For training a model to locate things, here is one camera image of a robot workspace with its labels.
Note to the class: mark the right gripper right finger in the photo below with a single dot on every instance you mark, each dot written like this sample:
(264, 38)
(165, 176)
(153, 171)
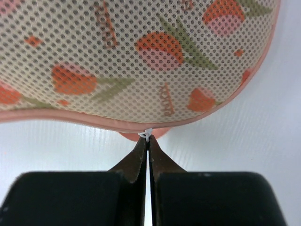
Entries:
(182, 198)

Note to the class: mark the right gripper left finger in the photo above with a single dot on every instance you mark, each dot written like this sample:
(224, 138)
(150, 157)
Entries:
(80, 198)

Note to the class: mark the white zipper pull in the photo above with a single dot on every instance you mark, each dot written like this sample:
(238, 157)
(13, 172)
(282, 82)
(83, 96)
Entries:
(146, 134)

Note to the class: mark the floral mesh laundry bag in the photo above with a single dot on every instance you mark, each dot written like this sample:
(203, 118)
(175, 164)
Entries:
(129, 65)

